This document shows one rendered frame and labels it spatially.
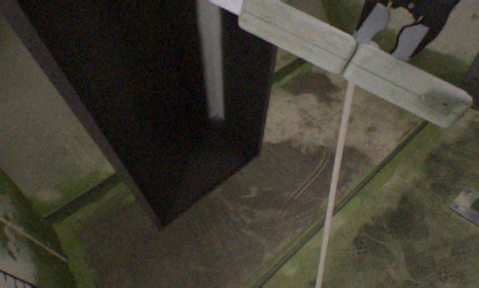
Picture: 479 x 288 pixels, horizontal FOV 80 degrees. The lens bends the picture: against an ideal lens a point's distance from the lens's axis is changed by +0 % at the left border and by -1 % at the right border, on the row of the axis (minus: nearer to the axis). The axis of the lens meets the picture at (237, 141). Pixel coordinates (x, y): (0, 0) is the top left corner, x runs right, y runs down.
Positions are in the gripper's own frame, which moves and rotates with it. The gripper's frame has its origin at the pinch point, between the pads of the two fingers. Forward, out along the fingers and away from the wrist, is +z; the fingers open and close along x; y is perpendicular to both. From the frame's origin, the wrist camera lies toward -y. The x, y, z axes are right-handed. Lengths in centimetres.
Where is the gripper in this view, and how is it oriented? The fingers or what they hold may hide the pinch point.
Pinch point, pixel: (365, 69)
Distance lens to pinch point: 45.5
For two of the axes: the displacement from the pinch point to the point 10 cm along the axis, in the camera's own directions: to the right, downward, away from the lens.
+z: -3.7, 7.4, 5.6
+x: -8.8, -4.7, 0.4
